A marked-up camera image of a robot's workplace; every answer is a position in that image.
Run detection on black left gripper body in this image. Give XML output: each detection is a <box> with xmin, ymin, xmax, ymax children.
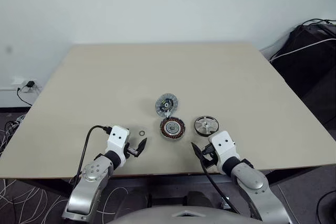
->
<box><xmin>123</xmin><ymin>141</ymin><xmax>139</xmax><ymax>159</ymax></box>

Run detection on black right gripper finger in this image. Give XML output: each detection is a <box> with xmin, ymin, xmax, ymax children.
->
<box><xmin>199</xmin><ymin>156</ymin><xmax>211</xmax><ymax>169</ymax></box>
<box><xmin>191</xmin><ymin>142</ymin><xmax>204</xmax><ymax>161</ymax></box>

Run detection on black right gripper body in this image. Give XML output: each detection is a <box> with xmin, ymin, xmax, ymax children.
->
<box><xmin>201</xmin><ymin>143</ymin><xmax>218</xmax><ymax>162</ymax></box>

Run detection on silver spoked motor rotor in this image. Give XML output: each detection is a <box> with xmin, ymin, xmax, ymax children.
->
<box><xmin>193</xmin><ymin>114</ymin><xmax>220</xmax><ymax>138</ymax></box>

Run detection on motor stator with copper windings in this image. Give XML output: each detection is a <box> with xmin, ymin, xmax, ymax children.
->
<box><xmin>159</xmin><ymin>117</ymin><xmax>187</xmax><ymax>141</ymax></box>

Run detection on round motor cover with circuit board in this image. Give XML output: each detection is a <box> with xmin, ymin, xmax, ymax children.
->
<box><xmin>154</xmin><ymin>92</ymin><xmax>181</xmax><ymax>117</ymax></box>

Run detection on grey robot torso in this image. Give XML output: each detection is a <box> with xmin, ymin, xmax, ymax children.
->
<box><xmin>104</xmin><ymin>205</ymin><xmax>261</xmax><ymax>224</ymax></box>

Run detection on black bag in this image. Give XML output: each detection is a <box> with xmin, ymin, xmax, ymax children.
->
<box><xmin>269</xmin><ymin>22</ymin><xmax>336</xmax><ymax>125</ymax></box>

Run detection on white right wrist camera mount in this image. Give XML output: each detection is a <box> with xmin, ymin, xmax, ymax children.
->
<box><xmin>208</xmin><ymin>130</ymin><xmax>241</xmax><ymax>175</ymax></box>

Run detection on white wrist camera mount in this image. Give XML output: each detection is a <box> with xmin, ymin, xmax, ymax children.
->
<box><xmin>208</xmin><ymin>130</ymin><xmax>241</xmax><ymax>175</ymax></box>
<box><xmin>106</xmin><ymin>126</ymin><xmax>131</xmax><ymax>166</ymax></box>

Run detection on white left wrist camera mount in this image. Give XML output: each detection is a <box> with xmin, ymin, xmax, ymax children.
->
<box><xmin>106</xmin><ymin>126</ymin><xmax>131</xmax><ymax>166</ymax></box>

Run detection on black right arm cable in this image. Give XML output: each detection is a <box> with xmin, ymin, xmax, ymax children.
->
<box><xmin>200</xmin><ymin>159</ymin><xmax>241</xmax><ymax>215</ymax></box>

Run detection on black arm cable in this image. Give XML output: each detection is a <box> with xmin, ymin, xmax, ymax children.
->
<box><xmin>200</xmin><ymin>159</ymin><xmax>241</xmax><ymax>215</ymax></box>
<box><xmin>75</xmin><ymin>125</ymin><xmax>112</xmax><ymax>184</ymax></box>

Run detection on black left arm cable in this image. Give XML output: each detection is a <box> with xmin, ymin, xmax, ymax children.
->
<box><xmin>75</xmin><ymin>125</ymin><xmax>112</xmax><ymax>184</ymax></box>

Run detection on white wall socket strip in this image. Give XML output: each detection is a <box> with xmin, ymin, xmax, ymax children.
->
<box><xmin>18</xmin><ymin>79</ymin><xmax>42</xmax><ymax>94</ymax></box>

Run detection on black adapter cable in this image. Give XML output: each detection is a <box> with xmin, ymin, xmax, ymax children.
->
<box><xmin>16</xmin><ymin>85</ymin><xmax>33</xmax><ymax>107</ymax></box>

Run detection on black floor cable loop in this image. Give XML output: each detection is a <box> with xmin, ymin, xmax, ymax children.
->
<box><xmin>316</xmin><ymin>190</ymin><xmax>336</xmax><ymax>224</ymax></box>

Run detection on white cable on bag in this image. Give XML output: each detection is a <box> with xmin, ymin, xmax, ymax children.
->
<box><xmin>270</xmin><ymin>37</ymin><xmax>336</xmax><ymax>61</ymax></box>

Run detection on black cables above bag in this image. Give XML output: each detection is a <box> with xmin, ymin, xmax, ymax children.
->
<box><xmin>300</xmin><ymin>18</ymin><xmax>336</xmax><ymax>28</ymax></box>

